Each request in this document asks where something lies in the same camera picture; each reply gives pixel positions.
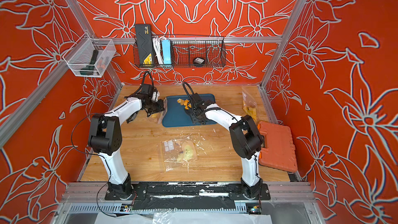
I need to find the clear resealable bag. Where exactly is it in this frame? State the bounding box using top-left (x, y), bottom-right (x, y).
top-left (242, 88), bottom-right (258, 123)
top-left (148, 99), bottom-right (167, 124)

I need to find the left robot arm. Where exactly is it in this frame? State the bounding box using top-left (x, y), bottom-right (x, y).
top-left (88, 71), bottom-right (165, 199)

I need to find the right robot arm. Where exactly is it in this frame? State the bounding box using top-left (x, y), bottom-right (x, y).
top-left (182, 82), bottom-right (264, 199)

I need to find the clear bag with yellow toys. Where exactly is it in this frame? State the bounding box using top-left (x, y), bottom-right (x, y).
top-left (158, 134), bottom-right (205, 173)

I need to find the blue plastic tray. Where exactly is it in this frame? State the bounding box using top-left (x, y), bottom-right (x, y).
top-left (162, 95), bottom-right (203, 128)

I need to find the light blue box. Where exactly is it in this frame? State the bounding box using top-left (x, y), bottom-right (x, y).
top-left (161, 39), bottom-right (172, 67)

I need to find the black box with yellow label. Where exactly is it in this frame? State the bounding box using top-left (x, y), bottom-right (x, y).
top-left (135, 24), bottom-right (154, 67)

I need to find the clear acrylic bin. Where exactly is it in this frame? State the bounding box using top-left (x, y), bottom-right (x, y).
top-left (62, 33), bottom-right (116, 78)

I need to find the orange tool case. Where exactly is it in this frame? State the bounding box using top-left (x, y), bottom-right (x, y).
top-left (258, 121), bottom-right (298, 173)

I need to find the black wire basket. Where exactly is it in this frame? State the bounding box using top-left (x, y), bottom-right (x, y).
top-left (133, 36), bottom-right (227, 68)

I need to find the white cable bundle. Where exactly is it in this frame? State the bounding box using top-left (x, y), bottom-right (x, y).
top-left (152, 36), bottom-right (165, 66)

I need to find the dark green screwdriver handle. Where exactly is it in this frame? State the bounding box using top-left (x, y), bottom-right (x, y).
top-left (80, 49), bottom-right (98, 76)

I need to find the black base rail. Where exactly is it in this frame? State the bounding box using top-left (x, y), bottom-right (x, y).
top-left (104, 182), bottom-right (271, 214)

